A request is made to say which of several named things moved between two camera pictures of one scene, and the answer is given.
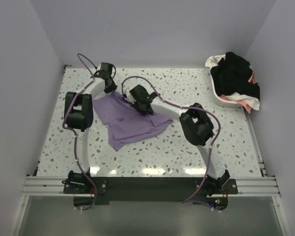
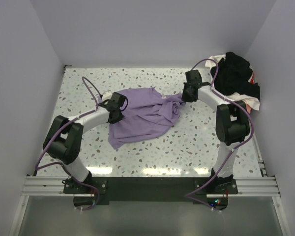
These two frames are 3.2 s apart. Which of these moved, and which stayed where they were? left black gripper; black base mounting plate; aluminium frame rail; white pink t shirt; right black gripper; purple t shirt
Moved: right black gripper; purple t shirt; left black gripper
Stayed: aluminium frame rail; white pink t shirt; black base mounting plate
